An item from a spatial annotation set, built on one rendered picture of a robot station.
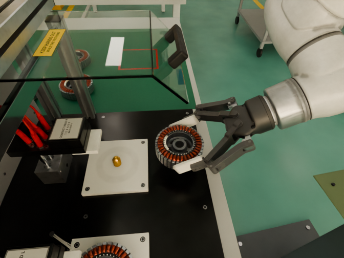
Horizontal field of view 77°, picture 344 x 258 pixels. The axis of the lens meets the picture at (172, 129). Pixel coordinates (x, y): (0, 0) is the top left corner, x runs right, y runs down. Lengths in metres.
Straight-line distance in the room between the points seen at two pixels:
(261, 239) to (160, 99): 0.94
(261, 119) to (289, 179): 1.20
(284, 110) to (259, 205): 1.06
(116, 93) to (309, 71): 0.58
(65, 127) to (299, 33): 0.48
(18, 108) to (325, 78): 0.49
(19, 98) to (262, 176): 1.40
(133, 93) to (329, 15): 0.57
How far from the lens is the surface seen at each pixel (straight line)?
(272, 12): 0.54
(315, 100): 0.45
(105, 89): 0.83
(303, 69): 0.47
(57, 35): 0.46
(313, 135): 1.97
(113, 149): 0.59
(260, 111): 0.44
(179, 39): 0.41
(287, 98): 0.44
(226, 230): 0.53
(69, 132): 0.46
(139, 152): 0.57
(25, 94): 0.40
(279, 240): 1.40
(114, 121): 0.67
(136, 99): 0.76
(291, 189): 1.58
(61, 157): 0.56
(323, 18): 0.49
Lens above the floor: 1.24
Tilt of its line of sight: 49 degrees down
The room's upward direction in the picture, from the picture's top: 2 degrees clockwise
